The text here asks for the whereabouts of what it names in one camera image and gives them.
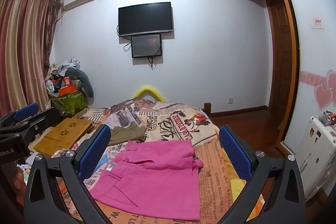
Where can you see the small black wall monitor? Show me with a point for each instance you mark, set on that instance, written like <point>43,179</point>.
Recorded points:
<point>146,46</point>

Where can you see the striped red curtain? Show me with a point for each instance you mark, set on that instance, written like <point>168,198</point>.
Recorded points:
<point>23,50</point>

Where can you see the wooden lap desk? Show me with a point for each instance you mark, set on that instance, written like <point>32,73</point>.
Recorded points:
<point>63,134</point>

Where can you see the yellow orange blanket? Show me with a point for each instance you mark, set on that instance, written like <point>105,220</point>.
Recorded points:
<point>236,184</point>

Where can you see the wooden bedpost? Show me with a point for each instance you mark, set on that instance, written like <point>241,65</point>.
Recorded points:
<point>207,108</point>

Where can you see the yellow bed headboard pad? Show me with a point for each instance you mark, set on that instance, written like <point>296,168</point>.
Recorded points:
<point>149,90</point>

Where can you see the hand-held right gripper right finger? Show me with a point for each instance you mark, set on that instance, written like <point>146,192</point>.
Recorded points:
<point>233,148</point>

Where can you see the white suitcase with stickers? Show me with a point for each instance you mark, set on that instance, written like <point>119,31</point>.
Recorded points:
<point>317,150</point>

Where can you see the olive green pants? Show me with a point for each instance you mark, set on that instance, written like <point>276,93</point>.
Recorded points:
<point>128,133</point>

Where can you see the grey plush toy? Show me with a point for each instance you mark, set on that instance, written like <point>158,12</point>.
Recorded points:
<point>85,82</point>

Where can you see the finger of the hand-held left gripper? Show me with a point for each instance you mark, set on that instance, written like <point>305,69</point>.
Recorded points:
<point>44,117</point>
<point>26,110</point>

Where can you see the wardrobe with frosted sliding door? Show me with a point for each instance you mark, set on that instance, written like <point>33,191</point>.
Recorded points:
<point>309,56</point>

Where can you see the pink pants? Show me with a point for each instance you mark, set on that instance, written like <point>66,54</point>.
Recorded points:
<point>152,174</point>

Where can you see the orange box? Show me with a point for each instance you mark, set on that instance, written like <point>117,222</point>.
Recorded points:
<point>67,90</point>

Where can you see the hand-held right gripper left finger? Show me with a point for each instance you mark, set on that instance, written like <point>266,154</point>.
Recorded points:
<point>95,145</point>

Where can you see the pile of crumpled clothes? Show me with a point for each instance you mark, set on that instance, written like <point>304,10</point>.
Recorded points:
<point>68,65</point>

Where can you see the green patterned bag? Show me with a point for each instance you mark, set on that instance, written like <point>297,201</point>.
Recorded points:
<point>69,103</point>

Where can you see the newspaper print blanket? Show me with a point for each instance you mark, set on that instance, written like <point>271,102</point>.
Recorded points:
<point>215,174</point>

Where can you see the white wall outlet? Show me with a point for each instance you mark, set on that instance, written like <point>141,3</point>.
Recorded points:
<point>230,100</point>

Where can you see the black wall television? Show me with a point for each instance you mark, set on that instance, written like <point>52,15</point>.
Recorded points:
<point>145,18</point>

